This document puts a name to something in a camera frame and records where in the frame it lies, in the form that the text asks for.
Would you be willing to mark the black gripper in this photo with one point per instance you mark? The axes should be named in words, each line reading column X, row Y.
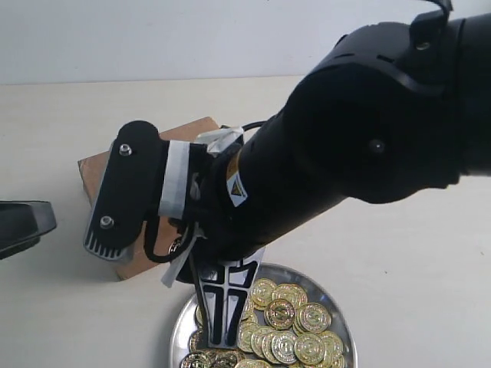
column 249, row 197

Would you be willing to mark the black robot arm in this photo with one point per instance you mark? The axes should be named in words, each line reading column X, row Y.
column 393, row 109

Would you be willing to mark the black object at left edge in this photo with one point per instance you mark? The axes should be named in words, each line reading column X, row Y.
column 23, row 223

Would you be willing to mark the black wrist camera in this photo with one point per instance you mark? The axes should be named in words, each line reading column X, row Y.
column 128, row 193

